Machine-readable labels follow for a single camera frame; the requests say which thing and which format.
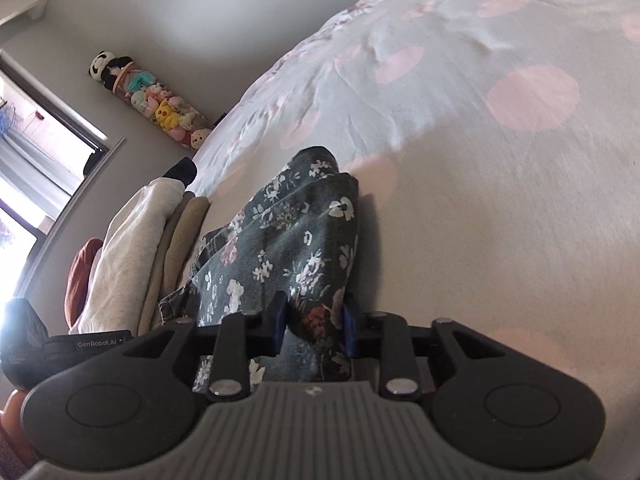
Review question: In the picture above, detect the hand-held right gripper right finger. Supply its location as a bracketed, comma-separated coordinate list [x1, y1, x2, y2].
[342, 294, 502, 402]

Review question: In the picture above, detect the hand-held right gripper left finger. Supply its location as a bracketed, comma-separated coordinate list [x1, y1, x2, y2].
[131, 291, 290, 402]

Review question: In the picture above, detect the dark floral garment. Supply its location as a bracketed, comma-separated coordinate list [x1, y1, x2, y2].
[159, 146, 362, 395]

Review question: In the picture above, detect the orange cloth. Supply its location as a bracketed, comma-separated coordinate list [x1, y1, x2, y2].
[65, 237, 105, 331]

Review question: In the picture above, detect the cream sweatshirt with navy cuff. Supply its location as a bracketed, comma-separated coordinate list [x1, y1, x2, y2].
[67, 157, 198, 336]

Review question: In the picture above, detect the tan folded garment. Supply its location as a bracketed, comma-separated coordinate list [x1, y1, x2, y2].
[137, 195, 212, 337]

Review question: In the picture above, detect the bed with pink dotted sheet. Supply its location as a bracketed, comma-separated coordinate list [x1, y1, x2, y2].
[187, 0, 640, 413]

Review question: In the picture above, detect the window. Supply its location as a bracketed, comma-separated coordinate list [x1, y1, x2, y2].
[0, 50, 126, 307]

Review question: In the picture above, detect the clear tube of plush toys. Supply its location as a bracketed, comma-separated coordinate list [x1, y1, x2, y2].
[102, 57, 213, 151]

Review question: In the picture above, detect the panda plush toy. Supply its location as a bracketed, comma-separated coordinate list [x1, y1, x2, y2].
[90, 51, 120, 85]

